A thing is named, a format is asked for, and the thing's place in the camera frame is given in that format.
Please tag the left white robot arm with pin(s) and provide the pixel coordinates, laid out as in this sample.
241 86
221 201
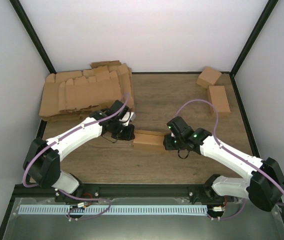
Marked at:
42 165

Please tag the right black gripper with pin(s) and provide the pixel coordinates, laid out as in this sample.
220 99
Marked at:
168 145

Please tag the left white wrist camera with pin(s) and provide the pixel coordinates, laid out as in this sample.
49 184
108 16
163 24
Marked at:
127 118

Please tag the light blue slotted cable duct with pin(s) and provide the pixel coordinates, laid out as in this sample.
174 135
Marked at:
184 210

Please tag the stack of flat cardboard blanks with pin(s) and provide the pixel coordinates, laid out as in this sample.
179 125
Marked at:
74 94

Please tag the cardboard box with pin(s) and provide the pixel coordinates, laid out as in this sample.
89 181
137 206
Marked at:
217 96
208 77
151 141

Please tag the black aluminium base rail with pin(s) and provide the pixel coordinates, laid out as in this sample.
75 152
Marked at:
194 192

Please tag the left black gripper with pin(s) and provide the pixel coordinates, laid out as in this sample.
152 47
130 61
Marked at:
129 136

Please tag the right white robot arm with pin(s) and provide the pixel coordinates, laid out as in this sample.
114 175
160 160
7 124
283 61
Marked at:
260 181

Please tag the black frame post left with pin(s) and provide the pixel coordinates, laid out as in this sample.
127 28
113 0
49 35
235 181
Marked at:
24 19

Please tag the black frame post right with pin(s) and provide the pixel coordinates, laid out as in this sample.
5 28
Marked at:
259 25

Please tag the black frame post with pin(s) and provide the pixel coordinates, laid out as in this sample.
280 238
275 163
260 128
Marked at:
24 19
259 25

